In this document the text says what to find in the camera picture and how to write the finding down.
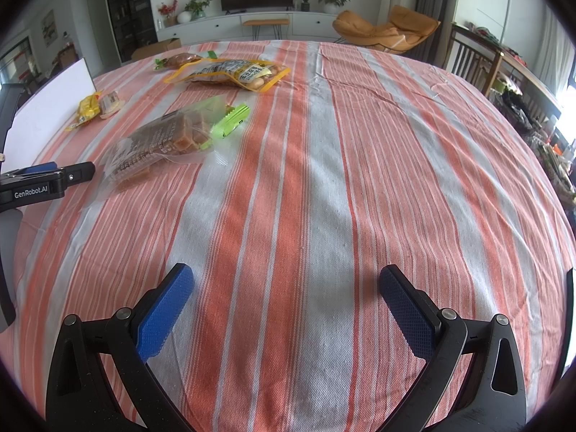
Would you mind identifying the bread pack with green ends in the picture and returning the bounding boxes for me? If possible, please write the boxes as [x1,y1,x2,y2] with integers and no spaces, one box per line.
[153,51,217,71]

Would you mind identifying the small yellow snack packet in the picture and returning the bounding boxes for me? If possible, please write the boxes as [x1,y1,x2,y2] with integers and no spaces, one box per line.
[64,92,105,132]

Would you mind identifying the wooden stool with metal legs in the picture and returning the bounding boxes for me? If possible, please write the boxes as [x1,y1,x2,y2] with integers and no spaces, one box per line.
[240,18,291,42]

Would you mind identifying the leafy plant in pot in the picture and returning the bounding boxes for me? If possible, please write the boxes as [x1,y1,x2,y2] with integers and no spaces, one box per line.
[184,0,212,21]

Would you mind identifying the orange lounge chair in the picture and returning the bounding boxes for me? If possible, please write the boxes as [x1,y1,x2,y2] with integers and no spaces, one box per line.
[332,4,442,55]

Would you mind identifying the red flowers in vase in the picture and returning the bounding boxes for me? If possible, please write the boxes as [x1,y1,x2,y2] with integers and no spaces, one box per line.
[157,0,179,28]

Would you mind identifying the clear bag of brown cubes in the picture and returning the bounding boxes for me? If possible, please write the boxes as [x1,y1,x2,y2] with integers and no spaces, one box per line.
[96,96,251,192]

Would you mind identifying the white sheer curtain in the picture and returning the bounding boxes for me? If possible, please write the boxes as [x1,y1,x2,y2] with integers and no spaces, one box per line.
[533,6,568,95]

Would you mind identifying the grey curtain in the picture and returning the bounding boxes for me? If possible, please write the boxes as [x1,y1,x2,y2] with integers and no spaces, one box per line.
[414,0,462,61]

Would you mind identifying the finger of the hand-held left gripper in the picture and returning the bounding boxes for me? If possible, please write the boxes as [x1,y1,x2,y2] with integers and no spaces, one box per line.
[58,161,96,186]
[0,161,59,180]

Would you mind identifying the black display cabinet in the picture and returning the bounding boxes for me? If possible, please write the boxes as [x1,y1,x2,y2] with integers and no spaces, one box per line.
[103,0,158,64]

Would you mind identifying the wooden dining table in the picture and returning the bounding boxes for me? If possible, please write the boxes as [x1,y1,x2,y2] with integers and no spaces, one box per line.
[468,22,565,118]

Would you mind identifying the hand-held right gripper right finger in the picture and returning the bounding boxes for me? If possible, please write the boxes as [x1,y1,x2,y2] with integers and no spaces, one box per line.
[378,265,527,432]

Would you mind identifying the orange striped tablecloth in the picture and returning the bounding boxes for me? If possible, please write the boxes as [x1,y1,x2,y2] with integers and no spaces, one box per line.
[9,40,572,432]

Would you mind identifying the light green bucket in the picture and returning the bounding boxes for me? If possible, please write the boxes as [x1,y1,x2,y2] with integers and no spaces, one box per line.
[492,77,517,97]

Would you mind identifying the brown cardboard box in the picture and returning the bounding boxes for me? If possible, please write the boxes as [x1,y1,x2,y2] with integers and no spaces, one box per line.
[131,37,182,61]

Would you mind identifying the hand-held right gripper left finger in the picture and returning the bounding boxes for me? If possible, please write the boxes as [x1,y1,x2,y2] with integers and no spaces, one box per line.
[45,262,195,432]

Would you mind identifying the dark wooden dining chair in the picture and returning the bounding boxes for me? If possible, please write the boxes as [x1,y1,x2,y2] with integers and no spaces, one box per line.
[450,23,505,95]

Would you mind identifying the small beige snack packet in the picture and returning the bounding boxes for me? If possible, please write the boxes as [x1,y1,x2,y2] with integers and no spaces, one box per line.
[98,91,125,120]

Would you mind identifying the framed wall painting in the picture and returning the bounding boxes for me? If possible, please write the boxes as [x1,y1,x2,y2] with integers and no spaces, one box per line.
[41,9,59,48]

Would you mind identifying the pile of assorted clutter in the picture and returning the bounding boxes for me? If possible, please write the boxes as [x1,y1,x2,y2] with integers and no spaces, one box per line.
[490,85,576,210]

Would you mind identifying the yellow-edged clear peanut packet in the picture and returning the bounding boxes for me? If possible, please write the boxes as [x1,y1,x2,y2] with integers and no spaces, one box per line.
[163,58,291,94]

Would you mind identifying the white television cabinet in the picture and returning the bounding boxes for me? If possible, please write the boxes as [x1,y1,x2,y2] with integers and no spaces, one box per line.
[157,9,347,46]

